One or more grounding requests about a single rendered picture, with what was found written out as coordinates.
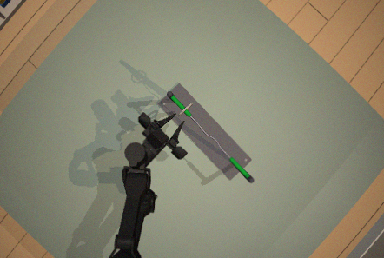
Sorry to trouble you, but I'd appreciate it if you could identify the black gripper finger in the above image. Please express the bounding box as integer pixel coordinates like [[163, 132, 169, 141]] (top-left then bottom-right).
[[154, 113, 176, 128], [170, 121, 184, 143]]

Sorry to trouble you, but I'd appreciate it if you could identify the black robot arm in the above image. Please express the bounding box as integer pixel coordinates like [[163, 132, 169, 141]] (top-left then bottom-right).
[[109, 125, 169, 258]]

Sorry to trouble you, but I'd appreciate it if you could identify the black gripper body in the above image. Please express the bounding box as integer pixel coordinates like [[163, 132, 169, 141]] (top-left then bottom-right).
[[138, 112, 187, 160]]

